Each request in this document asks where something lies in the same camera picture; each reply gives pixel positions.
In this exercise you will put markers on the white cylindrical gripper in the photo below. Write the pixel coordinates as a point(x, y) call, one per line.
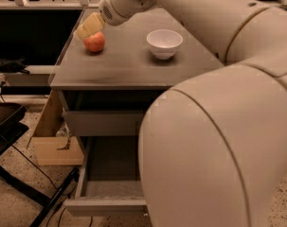
point(115, 9)

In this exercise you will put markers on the red apple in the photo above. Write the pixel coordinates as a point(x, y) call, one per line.
point(95, 43)

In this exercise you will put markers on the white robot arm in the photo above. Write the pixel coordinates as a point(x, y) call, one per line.
point(213, 148)

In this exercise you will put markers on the grey drawer cabinet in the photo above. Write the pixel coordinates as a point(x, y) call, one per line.
point(126, 76)

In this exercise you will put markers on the grey top drawer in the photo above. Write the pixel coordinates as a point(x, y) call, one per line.
point(103, 123)

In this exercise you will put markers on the open grey middle drawer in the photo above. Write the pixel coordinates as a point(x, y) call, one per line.
point(109, 182)

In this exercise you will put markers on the white ceramic bowl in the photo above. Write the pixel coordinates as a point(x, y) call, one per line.
point(164, 43)

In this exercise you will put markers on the wooden board box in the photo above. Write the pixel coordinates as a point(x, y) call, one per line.
point(52, 142)

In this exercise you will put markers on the black office chair base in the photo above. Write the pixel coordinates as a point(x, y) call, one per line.
point(16, 209)

